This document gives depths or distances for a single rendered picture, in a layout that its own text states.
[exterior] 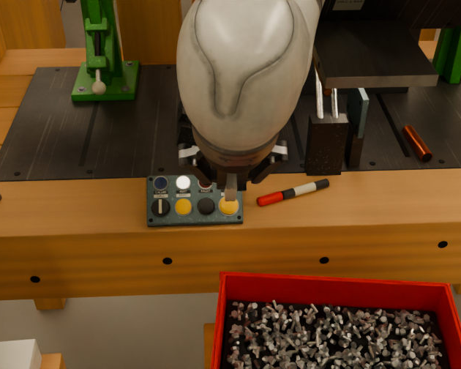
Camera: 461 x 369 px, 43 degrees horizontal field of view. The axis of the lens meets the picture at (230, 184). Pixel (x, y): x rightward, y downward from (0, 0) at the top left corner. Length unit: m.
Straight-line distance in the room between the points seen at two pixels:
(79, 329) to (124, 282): 0.98
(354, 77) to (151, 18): 0.65
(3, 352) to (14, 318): 1.24
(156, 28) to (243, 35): 0.99
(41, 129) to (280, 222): 0.52
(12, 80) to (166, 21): 0.37
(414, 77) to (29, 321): 1.52
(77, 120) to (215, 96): 0.78
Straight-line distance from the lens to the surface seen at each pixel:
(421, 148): 1.10
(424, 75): 0.88
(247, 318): 0.81
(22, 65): 1.49
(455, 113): 1.27
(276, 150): 0.67
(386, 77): 0.86
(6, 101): 1.35
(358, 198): 0.99
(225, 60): 0.41
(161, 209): 0.90
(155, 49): 1.41
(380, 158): 1.09
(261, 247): 0.94
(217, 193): 0.92
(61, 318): 2.02
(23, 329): 2.03
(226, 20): 0.41
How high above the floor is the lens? 1.52
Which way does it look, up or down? 39 degrees down
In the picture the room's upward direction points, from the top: straight up
